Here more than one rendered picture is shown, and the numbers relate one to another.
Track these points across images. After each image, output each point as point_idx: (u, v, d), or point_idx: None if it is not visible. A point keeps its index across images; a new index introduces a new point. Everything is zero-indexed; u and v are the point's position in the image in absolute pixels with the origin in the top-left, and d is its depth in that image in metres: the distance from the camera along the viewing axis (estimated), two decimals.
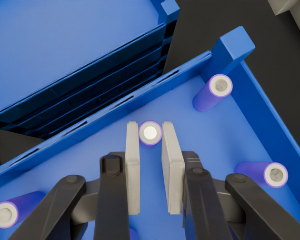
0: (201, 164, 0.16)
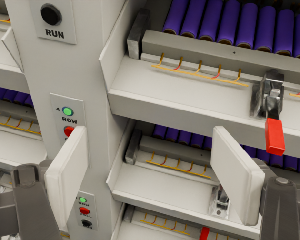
0: (273, 172, 0.15)
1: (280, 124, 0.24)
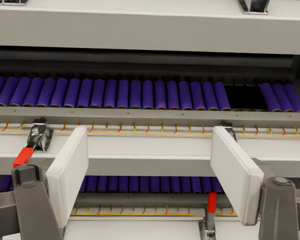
0: (272, 172, 0.15)
1: (29, 149, 0.36)
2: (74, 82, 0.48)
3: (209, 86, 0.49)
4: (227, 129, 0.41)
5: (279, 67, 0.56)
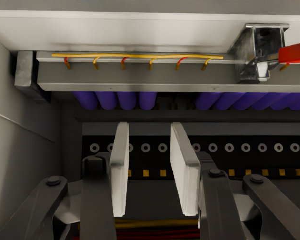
0: (215, 165, 0.16)
1: None
2: None
3: (224, 107, 0.30)
4: (260, 79, 0.20)
5: None
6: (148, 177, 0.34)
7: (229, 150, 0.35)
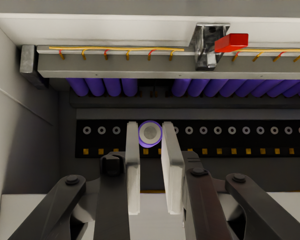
0: (201, 164, 0.16)
1: None
2: None
3: (195, 94, 0.36)
4: (211, 66, 0.25)
5: None
6: None
7: (203, 132, 0.41)
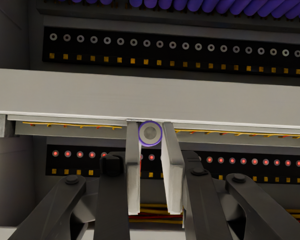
0: (201, 164, 0.16)
1: None
2: None
3: (149, 4, 0.39)
4: None
5: None
6: (94, 62, 0.44)
7: (159, 45, 0.45)
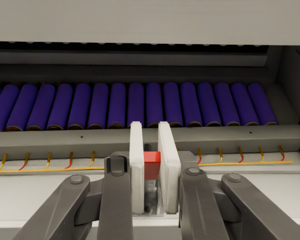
0: (197, 164, 0.16)
1: None
2: None
3: (136, 89, 0.33)
4: None
5: (251, 66, 0.39)
6: None
7: None
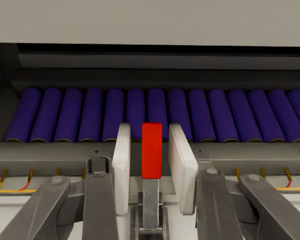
0: (212, 164, 0.16)
1: (157, 165, 0.19)
2: (179, 95, 0.28)
3: None
4: None
5: None
6: None
7: None
